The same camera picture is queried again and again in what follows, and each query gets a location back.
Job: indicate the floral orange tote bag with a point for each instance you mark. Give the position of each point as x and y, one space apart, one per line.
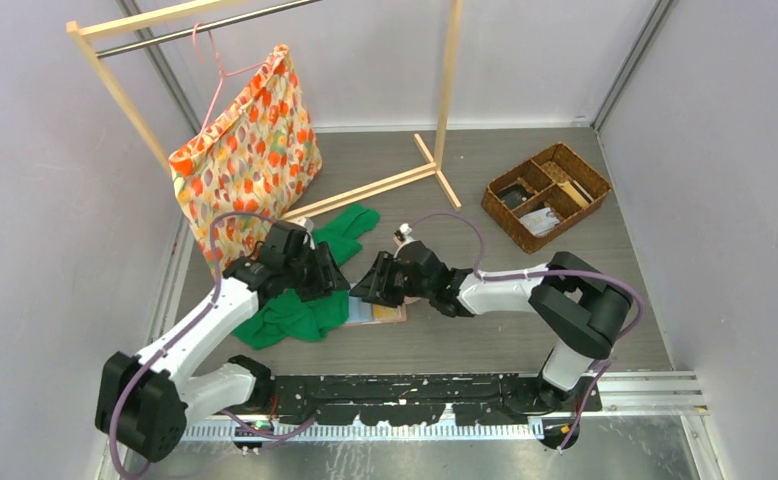
250 164

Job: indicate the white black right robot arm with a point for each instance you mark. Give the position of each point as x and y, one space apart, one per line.
583 307

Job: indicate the wooden clothes rack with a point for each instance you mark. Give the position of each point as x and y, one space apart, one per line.
84 36

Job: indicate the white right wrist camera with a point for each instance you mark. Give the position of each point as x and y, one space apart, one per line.
402 237

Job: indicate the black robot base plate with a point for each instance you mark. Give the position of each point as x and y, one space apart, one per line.
414 399

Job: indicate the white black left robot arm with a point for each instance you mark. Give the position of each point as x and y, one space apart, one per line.
147 400

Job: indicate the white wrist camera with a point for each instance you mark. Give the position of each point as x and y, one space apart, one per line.
402 237
308 225

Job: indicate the white card in basket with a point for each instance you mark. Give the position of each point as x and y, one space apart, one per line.
541 222

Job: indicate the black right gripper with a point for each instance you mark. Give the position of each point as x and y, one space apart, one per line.
372 287

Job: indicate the woven wicker divided basket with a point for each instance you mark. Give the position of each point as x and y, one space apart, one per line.
541 173

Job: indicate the green cloth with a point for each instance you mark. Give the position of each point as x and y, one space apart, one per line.
311 321

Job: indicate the pink leather card holder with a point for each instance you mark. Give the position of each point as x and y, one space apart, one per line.
362 313

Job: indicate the gold striped credit card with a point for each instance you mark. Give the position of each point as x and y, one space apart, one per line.
575 193

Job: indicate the black card in basket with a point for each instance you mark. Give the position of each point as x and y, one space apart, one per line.
514 195

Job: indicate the aluminium frame rail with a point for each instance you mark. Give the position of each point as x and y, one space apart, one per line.
621 394

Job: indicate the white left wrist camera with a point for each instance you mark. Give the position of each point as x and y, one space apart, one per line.
308 225

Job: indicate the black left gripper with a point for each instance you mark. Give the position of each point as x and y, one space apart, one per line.
328 279

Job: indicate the orange credit card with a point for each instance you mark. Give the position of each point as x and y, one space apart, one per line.
384 314

